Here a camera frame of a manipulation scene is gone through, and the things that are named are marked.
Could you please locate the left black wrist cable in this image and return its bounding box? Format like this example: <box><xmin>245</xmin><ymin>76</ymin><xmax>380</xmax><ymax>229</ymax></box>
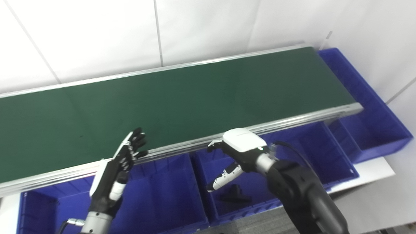
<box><xmin>58</xmin><ymin>218</ymin><xmax>85</xmax><ymax>234</ymax></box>

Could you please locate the blue plastic bin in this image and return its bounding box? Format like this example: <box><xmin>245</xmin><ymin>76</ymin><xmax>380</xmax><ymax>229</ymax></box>
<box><xmin>318</xmin><ymin>48</ymin><xmax>414</xmax><ymax>163</ymax></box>
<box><xmin>16</xmin><ymin>153</ymin><xmax>210</xmax><ymax>234</ymax></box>
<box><xmin>190</xmin><ymin>121</ymin><xmax>359</xmax><ymax>226</ymax></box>

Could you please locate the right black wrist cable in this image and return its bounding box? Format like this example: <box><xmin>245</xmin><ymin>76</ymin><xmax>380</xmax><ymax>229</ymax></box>
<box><xmin>268</xmin><ymin>141</ymin><xmax>325</xmax><ymax>192</ymax></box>

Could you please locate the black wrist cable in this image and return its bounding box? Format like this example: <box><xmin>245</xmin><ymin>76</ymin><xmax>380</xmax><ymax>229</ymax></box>
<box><xmin>58</xmin><ymin>218</ymin><xmax>85</xmax><ymax>234</ymax></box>
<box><xmin>268</xmin><ymin>141</ymin><xmax>325</xmax><ymax>192</ymax></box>

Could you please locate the green conveyor belt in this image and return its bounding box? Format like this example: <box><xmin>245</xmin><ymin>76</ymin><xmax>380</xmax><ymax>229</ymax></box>
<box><xmin>0</xmin><ymin>46</ymin><xmax>353</xmax><ymax>184</ymax></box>
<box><xmin>0</xmin><ymin>44</ymin><xmax>364</xmax><ymax>199</ymax></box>

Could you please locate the black flanged metal part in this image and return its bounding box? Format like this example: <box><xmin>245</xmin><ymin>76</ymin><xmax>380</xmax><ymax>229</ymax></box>
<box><xmin>219</xmin><ymin>184</ymin><xmax>251</xmax><ymax>203</ymax></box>

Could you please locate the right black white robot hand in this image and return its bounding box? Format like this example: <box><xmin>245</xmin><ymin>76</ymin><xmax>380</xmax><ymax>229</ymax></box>
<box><xmin>206</xmin><ymin>128</ymin><xmax>270</xmax><ymax>193</ymax></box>

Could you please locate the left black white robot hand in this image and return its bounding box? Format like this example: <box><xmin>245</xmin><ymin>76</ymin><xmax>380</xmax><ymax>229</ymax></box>
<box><xmin>89</xmin><ymin>127</ymin><xmax>149</xmax><ymax>215</ymax></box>

